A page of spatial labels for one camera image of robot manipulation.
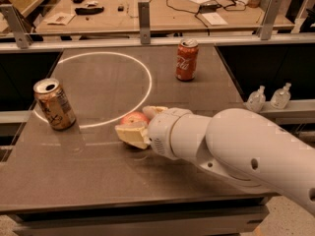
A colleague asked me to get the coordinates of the left metal rail bracket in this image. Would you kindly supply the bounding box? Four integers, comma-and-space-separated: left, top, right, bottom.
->
0, 4, 32, 49

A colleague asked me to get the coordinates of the wooden background desk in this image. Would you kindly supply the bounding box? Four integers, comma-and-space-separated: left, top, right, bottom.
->
33, 0, 295, 36

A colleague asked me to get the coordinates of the metal rail bracket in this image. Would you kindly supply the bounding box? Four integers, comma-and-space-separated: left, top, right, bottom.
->
0, 4, 32, 49
138, 1, 151, 44
257, 0, 283, 40

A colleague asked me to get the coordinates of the red coke can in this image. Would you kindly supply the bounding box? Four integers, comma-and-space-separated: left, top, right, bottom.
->
175, 39, 199, 82

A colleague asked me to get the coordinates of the black cable on desk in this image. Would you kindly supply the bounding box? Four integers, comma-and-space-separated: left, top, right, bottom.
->
165, 0, 247, 28

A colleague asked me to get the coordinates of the clear sanitizer bottle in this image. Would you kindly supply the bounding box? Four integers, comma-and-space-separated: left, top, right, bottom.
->
246, 86, 266, 113
270, 83, 291, 109

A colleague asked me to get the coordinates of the black power adapter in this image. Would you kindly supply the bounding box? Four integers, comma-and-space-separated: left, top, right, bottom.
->
199, 2, 221, 13

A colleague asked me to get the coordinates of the white paper card left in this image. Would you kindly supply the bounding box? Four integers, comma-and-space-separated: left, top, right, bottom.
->
45, 12, 75, 26

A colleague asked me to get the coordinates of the right metal rail bracket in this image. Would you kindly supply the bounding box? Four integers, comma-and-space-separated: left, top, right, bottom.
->
257, 0, 283, 40

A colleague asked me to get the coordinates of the clear sanitizer bottle right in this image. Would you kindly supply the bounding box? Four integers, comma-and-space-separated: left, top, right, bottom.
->
270, 83, 291, 109

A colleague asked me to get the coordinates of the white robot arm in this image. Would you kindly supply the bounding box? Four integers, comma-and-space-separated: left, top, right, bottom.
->
115, 107, 315, 214

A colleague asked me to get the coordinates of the white paper card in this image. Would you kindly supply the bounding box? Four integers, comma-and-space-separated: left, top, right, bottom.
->
203, 12, 226, 26
45, 12, 75, 26

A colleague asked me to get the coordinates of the black flat device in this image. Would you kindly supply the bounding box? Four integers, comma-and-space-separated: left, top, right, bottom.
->
75, 7, 104, 16

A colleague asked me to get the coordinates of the middle metal rail bracket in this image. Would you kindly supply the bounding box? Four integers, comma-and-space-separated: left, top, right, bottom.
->
138, 1, 151, 44

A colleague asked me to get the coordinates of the tan opened drink can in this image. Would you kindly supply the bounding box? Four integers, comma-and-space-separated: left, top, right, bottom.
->
33, 78, 76, 131

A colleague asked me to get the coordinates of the red apple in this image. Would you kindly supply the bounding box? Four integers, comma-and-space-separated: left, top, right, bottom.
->
120, 111, 150, 125

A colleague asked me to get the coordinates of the white paper card right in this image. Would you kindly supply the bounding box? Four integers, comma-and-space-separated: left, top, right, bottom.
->
203, 12, 226, 26

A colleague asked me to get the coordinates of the clear sanitizer bottle left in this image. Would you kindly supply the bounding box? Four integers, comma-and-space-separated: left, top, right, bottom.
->
246, 86, 266, 113

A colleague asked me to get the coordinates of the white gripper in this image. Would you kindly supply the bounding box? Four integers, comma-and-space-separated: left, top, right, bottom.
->
115, 106, 191, 160

